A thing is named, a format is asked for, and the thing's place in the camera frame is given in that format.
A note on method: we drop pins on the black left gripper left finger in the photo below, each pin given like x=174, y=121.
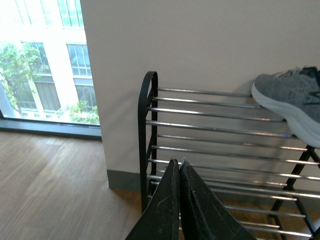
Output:
x=160, y=220

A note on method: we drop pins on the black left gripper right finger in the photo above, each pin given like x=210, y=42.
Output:
x=203, y=216

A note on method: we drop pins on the black metal shoe rack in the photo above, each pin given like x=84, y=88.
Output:
x=247, y=155

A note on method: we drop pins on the grey knit sneaker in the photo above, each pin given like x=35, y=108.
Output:
x=295, y=95

